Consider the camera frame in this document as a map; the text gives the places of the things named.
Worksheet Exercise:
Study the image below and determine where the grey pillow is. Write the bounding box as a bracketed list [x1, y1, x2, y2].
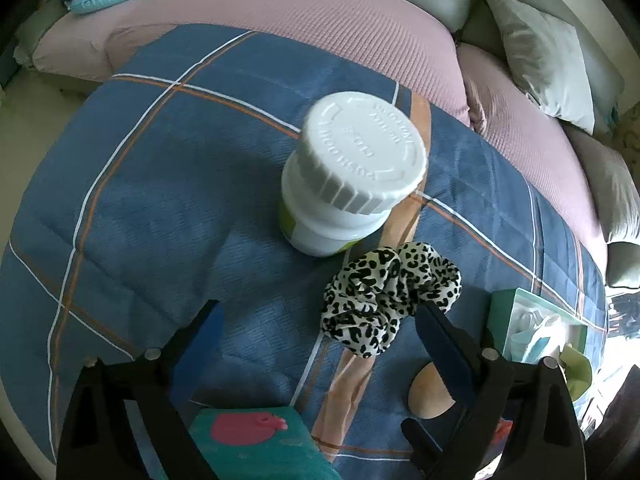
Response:
[482, 0, 597, 134]
[605, 241, 640, 289]
[565, 125, 640, 244]

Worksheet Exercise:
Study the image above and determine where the white plastic bottle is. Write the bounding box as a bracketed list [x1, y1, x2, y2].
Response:
[280, 91, 430, 258]

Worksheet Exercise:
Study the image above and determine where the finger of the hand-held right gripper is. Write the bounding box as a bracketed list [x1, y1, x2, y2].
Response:
[401, 416, 443, 480]

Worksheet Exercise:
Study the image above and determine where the leopard print scrunchie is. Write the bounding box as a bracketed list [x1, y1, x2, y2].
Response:
[320, 241, 463, 359]

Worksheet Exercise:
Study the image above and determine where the teal white box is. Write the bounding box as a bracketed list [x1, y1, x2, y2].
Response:
[487, 287, 589, 363]

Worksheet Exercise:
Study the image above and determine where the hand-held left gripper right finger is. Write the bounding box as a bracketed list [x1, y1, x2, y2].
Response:
[415, 301, 586, 480]

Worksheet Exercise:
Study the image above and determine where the blue plaid blanket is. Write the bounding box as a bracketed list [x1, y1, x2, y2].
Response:
[0, 24, 608, 468]

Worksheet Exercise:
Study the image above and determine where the green cloth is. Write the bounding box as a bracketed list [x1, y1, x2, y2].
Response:
[557, 342, 594, 401]

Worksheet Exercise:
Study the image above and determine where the light blue face mask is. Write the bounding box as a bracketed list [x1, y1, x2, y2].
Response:
[505, 305, 567, 361]

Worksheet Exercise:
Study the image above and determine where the teal plastic case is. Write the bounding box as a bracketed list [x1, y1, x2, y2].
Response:
[189, 406, 343, 480]

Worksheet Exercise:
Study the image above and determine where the pink sofa seat cover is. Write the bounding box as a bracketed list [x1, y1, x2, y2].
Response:
[107, 0, 472, 128]
[32, 10, 131, 81]
[457, 42, 608, 247]

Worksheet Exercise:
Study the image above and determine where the beige makeup sponge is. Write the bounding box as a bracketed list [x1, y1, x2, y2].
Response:
[407, 362, 456, 421]

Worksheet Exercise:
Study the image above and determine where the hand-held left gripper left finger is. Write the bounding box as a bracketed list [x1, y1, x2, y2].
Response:
[55, 300, 226, 480]

